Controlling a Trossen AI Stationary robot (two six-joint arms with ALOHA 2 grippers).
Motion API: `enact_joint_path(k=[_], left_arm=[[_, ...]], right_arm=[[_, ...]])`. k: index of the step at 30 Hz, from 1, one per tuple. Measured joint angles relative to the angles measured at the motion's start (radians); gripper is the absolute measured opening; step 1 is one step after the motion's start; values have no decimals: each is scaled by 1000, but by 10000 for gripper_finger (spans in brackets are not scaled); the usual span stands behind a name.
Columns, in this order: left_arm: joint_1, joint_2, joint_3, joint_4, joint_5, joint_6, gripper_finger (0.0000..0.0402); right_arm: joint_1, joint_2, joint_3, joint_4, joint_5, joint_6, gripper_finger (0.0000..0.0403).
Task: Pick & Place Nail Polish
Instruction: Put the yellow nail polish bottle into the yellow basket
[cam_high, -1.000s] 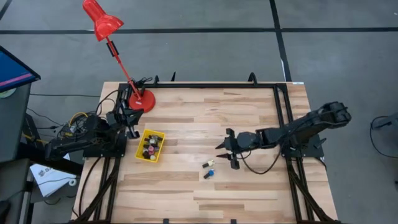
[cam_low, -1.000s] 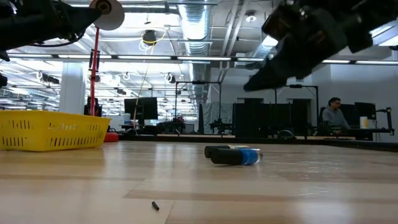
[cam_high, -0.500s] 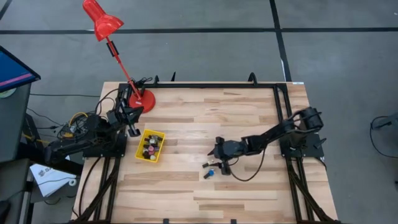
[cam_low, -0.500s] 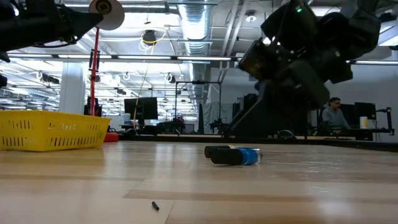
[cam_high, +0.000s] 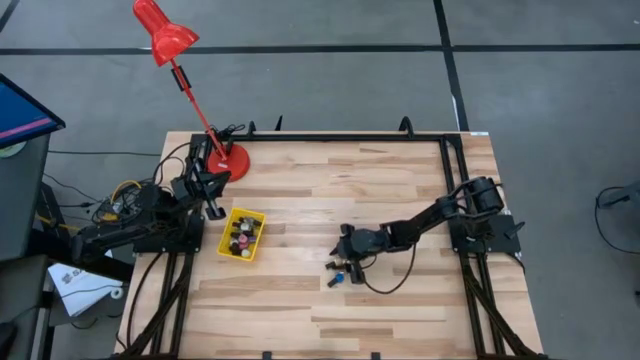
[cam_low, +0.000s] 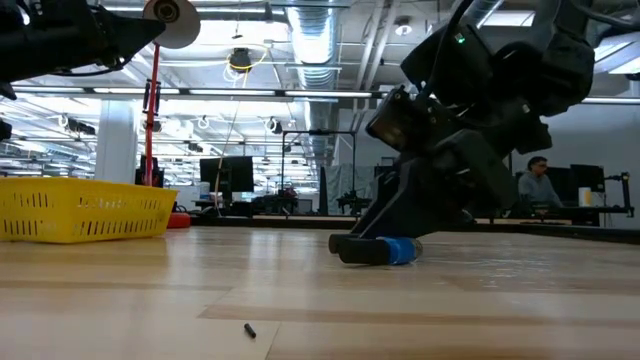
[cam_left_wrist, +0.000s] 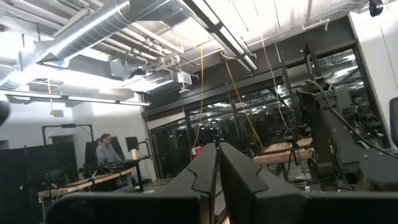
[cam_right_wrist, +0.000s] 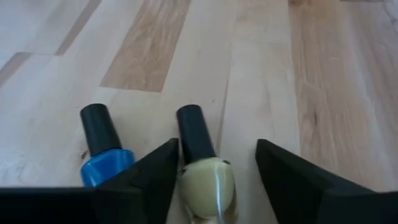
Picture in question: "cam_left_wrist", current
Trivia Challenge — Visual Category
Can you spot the wooden background table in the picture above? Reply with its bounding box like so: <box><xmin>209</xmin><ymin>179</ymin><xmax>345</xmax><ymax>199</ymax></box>
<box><xmin>252</xmin><ymin>136</ymin><xmax>315</xmax><ymax>166</ymax></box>
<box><xmin>37</xmin><ymin>167</ymin><xmax>134</xmax><ymax>200</ymax></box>

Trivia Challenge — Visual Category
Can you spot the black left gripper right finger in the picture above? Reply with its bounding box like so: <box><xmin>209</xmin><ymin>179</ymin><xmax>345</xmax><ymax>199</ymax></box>
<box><xmin>219</xmin><ymin>142</ymin><xmax>398</xmax><ymax>224</ymax></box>

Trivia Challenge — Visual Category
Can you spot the round silver air duct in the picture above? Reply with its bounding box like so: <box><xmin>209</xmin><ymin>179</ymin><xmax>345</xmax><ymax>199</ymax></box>
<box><xmin>0</xmin><ymin>0</ymin><xmax>131</xmax><ymax>91</ymax></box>

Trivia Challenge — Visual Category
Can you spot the small black monitor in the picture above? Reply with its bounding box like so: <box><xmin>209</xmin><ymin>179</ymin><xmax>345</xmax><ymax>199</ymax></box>
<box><xmin>125</xmin><ymin>136</ymin><xmax>140</xmax><ymax>152</ymax></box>

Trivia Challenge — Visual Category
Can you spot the person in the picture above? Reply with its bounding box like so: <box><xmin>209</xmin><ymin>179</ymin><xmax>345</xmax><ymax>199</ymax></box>
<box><xmin>95</xmin><ymin>133</ymin><xmax>124</xmax><ymax>167</ymax></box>

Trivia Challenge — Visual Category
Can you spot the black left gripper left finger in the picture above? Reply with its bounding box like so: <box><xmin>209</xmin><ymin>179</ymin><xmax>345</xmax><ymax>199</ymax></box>
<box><xmin>46</xmin><ymin>142</ymin><xmax>218</xmax><ymax>224</ymax></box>

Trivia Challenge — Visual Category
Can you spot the long black light fixture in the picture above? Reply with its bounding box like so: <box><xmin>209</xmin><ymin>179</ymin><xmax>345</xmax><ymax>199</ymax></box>
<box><xmin>174</xmin><ymin>0</ymin><xmax>259</xmax><ymax>72</ymax></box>

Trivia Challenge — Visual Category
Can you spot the long strip ceiling light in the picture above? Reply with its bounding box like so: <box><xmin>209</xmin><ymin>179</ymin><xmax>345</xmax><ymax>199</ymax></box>
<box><xmin>0</xmin><ymin>89</ymin><xmax>152</xmax><ymax>107</ymax></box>

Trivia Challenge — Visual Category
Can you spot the rectangular duct with vent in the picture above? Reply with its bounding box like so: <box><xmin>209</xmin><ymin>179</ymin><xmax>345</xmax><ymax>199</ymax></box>
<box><xmin>35</xmin><ymin>52</ymin><xmax>193</xmax><ymax>94</ymax></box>

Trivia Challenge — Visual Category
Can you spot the black-framed glass wall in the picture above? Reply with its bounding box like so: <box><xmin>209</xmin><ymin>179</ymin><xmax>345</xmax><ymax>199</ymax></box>
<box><xmin>144</xmin><ymin>17</ymin><xmax>392</xmax><ymax>187</ymax></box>

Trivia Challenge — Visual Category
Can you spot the yellow hanging tag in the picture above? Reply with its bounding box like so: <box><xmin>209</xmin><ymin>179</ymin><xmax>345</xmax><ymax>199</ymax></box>
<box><xmin>46</xmin><ymin>79</ymin><xmax>57</xmax><ymax>118</ymax></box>

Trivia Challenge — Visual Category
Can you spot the rectangular silver duct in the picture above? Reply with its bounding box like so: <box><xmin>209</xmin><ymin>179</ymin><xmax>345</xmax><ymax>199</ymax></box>
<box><xmin>129</xmin><ymin>0</ymin><xmax>203</xmax><ymax>27</ymax></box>

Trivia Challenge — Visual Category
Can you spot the black background rig frame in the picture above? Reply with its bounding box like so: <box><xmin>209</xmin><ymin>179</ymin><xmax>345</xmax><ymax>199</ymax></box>
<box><xmin>41</xmin><ymin>123</ymin><xmax>95</xmax><ymax>147</ymax></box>

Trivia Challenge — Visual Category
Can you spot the white hanging cable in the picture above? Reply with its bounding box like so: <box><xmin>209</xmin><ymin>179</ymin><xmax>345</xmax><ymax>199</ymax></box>
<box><xmin>259</xmin><ymin>34</ymin><xmax>290</xmax><ymax>131</ymax></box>

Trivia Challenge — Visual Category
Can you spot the black hanging reel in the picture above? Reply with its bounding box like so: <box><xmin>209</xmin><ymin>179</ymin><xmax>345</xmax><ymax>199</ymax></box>
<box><xmin>368</xmin><ymin>0</ymin><xmax>384</xmax><ymax>18</ymax></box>

